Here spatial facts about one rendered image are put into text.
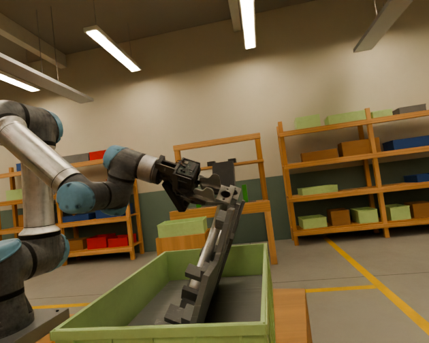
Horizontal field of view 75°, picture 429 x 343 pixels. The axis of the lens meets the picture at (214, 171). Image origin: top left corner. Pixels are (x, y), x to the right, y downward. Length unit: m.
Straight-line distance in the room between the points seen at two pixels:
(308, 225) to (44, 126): 4.68
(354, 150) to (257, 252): 4.46
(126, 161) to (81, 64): 6.65
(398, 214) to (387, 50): 3.08
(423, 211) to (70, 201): 5.54
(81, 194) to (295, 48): 5.85
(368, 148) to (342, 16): 2.70
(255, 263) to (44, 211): 0.75
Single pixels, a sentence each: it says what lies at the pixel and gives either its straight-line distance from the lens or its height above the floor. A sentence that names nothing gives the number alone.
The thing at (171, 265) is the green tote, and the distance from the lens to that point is 1.20.
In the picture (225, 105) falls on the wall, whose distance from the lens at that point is 5.93.
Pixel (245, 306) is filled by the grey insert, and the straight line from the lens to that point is 0.89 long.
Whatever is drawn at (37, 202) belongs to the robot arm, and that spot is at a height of 1.22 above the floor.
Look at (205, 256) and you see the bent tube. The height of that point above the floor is 1.01.
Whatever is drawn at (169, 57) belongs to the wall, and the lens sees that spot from 6.54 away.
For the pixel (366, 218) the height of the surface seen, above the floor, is 0.34.
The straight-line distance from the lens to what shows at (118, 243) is 5.93.
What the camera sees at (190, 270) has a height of 1.01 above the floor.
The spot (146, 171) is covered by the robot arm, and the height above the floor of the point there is 1.26.
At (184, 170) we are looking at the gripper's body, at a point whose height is 1.25.
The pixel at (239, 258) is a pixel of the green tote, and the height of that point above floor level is 0.91.
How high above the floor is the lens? 1.20
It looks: 3 degrees up
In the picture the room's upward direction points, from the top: 7 degrees counter-clockwise
